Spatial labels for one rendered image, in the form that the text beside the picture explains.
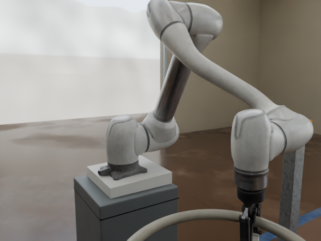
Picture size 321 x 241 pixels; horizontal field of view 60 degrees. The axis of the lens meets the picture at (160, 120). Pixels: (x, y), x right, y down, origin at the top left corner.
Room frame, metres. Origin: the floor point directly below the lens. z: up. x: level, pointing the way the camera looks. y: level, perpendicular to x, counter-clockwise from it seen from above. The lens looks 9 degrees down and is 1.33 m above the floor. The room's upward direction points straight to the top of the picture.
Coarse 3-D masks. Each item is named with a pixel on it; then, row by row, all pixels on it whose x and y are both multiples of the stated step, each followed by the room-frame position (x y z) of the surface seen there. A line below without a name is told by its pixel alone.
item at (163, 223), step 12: (168, 216) 0.76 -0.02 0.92; (180, 216) 0.77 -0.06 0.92; (192, 216) 0.77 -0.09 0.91; (204, 216) 0.77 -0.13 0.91; (216, 216) 0.77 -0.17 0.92; (228, 216) 0.76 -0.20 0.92; (144, 228) 0.71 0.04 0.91; (156, 228) 0.72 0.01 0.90; (264, 228) 0.70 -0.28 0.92; (276, 228) 0.68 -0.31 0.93; (132, 240) 0.66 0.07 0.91; (288, 240) 0.64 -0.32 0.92; (300, 240) 0.62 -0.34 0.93
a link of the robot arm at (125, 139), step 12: (120, 120) 1.28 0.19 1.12; (132, 120) 1.31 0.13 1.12; (108, 132) 1.29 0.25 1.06; (120, 132) 1.26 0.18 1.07; (132, 132) 1.28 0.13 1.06; (144, 132) 1.33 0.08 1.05; (108, 144) 1.28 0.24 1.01; (120, 144) 1.25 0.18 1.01; (132, 144) 1.28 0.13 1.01; (144, 144) 1.32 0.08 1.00; (108, 156) 1.28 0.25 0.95; (120, 156) 1.26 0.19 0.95; (132, 156) 1.28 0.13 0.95
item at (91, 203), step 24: (96, 192) 1.20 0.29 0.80; (144, 192) 1.20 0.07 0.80; (168, 192) 1.24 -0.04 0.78; (96, 216) 1.10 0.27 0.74; (120, 216) 1.11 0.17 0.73; (144, 216) 1.17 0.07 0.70; (96, 240) 1.11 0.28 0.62; (120, 240) 1.11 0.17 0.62; (144, 240) 1.17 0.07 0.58; (168, 240) 1.24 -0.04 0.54
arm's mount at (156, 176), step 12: (96, 168) 1.38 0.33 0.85; (156, 168) 1.36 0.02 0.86; (96, 180) 1.28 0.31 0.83; (108, 180) 1.22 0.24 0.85; (120, 180) 1.22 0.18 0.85; (132, 180) 1.22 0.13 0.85; (144, 180) 1.23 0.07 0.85; (156, 180) 1.26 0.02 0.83; (168, 180) 1.30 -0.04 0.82; (108, 192) 1.15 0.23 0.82; (120, 192) 1.16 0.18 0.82; (132, 192) 1.19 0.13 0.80
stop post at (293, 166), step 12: (288, 156) 1.57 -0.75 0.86; (300, 156) 1.55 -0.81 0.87; (288, 168) 1.57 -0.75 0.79; (300, 168) 1.56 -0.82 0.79; (288, 180) 1.56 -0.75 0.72; (300, 180) 1.56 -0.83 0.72; (288, 192) 1.56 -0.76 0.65; (300, 192) 1.57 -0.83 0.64; (288, 204) 1.55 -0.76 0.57; (288, 216) 1.55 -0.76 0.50; (288, 228) 1.54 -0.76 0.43
